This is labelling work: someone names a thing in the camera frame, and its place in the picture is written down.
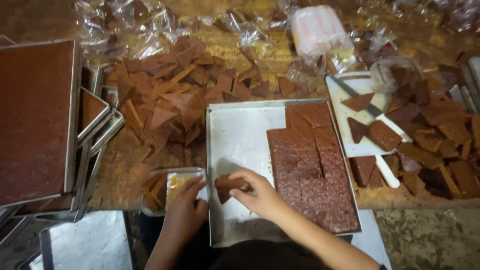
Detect person's dark clothing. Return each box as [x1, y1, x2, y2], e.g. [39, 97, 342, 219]
[180, 225, 353, 270]

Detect rectangular cake piece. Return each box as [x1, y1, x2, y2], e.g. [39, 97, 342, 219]
[350, 155, 384, 189]

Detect thin triangular cake slice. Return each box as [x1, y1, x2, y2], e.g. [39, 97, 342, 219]
[340, 92, 376, 112]

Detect cake slices in container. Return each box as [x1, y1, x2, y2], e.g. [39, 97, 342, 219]
[143, 174, 168, 211]

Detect square brown cake piece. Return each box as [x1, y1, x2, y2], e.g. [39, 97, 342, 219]
[365, 119, 403, 153]

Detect round clear plastic tub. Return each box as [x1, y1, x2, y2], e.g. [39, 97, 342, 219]
[369, 56, 422, 94]

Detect pile of triangular cake slices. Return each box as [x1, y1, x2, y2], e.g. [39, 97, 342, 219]
[105, 35, 298, 160]

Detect grey metal trays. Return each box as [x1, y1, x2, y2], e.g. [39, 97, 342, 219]
[448, 56, 480, 115]

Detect brown cake pieces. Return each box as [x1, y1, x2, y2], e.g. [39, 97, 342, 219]
[214, 174, 251, 205]

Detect white cutting board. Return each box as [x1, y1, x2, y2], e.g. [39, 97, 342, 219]
[325, 71, 414, 158]

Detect heap of clear plastic bags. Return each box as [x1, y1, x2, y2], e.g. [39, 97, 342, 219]
[74, 0, 480, 77]

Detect dark triangular cake slice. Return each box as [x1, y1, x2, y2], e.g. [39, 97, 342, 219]
[347, 116, 369, 144]

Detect person's right hand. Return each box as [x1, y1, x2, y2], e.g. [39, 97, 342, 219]
[228, 168, 289, 223]

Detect heap of cake offcuts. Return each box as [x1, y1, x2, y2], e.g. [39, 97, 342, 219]
[385, 64, 480, 200]

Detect metal tray with white paper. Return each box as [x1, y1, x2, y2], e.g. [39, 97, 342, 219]
[17, 210, 136, 270]

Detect person's left hand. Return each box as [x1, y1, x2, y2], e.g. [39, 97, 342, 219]
[164, 175, 209, 228]

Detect pink and white bag packet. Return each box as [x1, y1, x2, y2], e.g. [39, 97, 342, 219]
[289, 5, 356, 59]

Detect scored brown cake slab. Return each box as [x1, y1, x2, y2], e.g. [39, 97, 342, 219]
[266, 103, 359, 234]

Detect stack of empty metal trays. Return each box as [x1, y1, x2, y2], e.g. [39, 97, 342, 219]
[73, 64, 125, 223]

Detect clear plastic container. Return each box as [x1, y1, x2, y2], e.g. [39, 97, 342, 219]
[141, 167, 209, 218]

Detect paper-lined metal baking tray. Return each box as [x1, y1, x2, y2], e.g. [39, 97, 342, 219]
[206, 98, 363, 248]

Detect white-handled knife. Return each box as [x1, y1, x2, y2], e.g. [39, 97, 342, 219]
[329, 75, 413, 189]

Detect large tray of uncut cake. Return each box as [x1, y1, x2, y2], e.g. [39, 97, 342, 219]
[0, 39, 82, 208]

